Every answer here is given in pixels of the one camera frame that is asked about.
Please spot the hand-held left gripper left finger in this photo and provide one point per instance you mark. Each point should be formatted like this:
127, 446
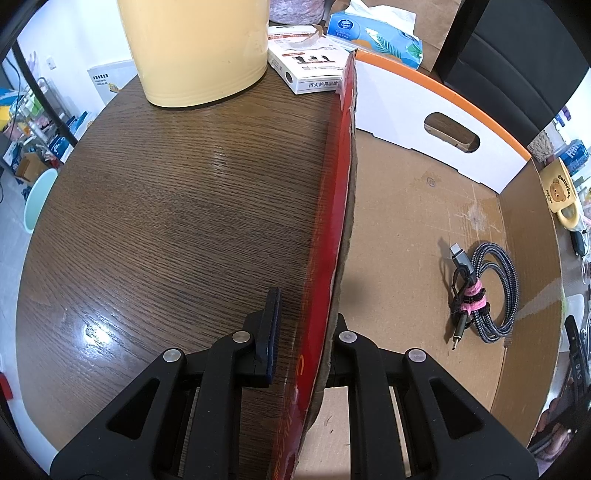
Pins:
272, 337

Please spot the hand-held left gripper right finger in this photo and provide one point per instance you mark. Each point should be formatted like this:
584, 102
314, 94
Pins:
351, 360

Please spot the orange and red cardboard box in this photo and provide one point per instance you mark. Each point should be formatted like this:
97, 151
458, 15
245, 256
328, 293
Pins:
406, 221

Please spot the black zip pouch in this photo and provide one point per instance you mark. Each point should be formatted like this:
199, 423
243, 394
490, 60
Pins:
579, 240

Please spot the yellow bear mug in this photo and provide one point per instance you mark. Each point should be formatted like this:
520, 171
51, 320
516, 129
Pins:
561, 189

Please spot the small white product box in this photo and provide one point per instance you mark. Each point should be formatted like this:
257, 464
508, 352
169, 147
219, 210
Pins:
314, 74

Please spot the teal plastic bucket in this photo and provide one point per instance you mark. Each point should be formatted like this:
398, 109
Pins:
41, 198

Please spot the yellow thermos jug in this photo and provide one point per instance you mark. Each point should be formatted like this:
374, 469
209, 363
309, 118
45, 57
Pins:
194, 55

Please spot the small brown carton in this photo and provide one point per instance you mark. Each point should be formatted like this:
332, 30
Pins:
30, 166

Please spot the black paper bag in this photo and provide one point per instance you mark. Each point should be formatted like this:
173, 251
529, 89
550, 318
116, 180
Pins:
508, 69

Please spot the white labelled box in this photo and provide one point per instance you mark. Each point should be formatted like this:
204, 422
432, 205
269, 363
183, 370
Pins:
111, 78

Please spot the blue tissue pack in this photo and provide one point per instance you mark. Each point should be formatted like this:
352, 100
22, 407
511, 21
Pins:
392, 44

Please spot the pink speckled vase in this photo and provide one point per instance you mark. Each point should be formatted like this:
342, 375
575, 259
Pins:
295, 9

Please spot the brown paper bag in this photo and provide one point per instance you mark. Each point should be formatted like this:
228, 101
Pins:
448, 32

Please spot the white wall socket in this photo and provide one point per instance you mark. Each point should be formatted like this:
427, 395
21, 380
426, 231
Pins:
51, 62

